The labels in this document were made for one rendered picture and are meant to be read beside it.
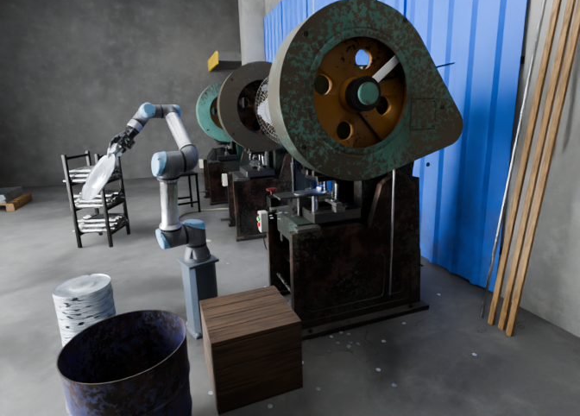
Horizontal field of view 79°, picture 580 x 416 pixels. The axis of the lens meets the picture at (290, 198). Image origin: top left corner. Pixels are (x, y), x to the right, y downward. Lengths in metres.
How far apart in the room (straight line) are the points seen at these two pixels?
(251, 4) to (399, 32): 5.71
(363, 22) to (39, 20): 7.81
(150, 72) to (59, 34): 1.75
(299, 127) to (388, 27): 0.63
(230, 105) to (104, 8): 5.87
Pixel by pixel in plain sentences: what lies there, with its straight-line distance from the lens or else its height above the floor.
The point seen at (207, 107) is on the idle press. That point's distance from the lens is 5.04.
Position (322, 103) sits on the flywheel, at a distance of 1.73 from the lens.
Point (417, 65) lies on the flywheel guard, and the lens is 1.93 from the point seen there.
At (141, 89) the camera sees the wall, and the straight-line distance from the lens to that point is 8.60.
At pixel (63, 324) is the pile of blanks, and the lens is 2.39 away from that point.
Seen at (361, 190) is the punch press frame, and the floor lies 0.80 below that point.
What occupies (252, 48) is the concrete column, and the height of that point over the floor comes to 2.51.
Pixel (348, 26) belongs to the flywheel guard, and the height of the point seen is 1.62.
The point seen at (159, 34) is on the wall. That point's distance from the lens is 8.75.
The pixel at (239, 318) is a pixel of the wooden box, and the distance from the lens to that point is 1.71.
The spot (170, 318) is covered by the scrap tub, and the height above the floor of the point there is 0.45.
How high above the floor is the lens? 1.24
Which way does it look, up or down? 13 degrees down
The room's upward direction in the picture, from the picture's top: 2 degrees counter-clockwise
